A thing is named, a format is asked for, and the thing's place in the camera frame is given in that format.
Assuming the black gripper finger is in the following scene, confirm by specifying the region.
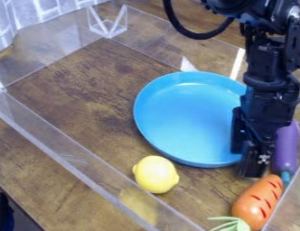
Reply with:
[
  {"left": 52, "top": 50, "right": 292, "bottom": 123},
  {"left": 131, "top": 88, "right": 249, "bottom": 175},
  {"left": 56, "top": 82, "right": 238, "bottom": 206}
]
[{"left": 237, "top": 140, "right": 274, "bottom": 178}]

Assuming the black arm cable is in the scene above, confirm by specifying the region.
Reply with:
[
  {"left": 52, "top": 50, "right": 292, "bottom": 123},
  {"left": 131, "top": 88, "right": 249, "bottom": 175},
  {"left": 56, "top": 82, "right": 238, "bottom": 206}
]
[{"left": 162, "top": 0, "right": 237, "bottom": 41}]

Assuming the blue round plate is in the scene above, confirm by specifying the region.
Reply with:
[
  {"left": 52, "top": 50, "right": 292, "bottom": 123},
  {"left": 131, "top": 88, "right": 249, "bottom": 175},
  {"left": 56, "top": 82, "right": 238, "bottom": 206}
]
[{"left": 133, "top": 71, "right": 245, "bottom": 168}]

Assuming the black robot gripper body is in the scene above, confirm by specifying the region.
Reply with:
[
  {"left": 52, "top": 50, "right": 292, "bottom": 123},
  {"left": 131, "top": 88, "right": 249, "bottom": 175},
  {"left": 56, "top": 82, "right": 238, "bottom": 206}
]
[{"left": 232, "top": 78, "right": 300, "bottom": 155}]

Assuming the white patterned curtain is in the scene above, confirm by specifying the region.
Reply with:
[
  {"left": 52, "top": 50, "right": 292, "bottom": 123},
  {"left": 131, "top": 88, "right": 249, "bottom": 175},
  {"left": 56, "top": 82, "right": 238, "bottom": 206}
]
[{"left": 0, "top": 0, "right": 109, "bottom": 51}]

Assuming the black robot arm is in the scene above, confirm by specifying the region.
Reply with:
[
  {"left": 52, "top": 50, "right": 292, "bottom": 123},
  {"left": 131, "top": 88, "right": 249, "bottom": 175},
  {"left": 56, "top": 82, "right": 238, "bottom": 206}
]
[{"left": 202, "top": 0, "right": 300, "bottom": 178}]

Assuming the clear acrylic enclosure wall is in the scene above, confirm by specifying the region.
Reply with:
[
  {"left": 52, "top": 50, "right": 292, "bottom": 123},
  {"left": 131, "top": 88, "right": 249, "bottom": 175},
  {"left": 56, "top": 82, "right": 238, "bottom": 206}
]
[{"left": 0, "top": 3, "right": 249, "bottom": 231}]

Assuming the orange toy carrot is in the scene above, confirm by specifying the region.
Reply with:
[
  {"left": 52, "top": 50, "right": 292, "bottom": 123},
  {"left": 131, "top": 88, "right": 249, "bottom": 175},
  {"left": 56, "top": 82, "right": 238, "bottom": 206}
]
[{"left": 209, "top": 174, "right": 284, "bottom": 231}]

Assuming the purple toy eggplant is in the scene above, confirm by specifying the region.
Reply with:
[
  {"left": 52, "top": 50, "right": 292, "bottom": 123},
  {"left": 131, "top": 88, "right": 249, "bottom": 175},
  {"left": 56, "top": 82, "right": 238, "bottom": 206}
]
[{"left": 272, "top": 121, "right": 300, "bottom": 186}]

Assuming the yellow toy lemon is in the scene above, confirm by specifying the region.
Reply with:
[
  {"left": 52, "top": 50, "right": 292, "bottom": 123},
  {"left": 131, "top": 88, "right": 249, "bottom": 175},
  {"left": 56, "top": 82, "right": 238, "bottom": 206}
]
[{"left": 131, "top": 155, "right": 179, "bottom": 194}]

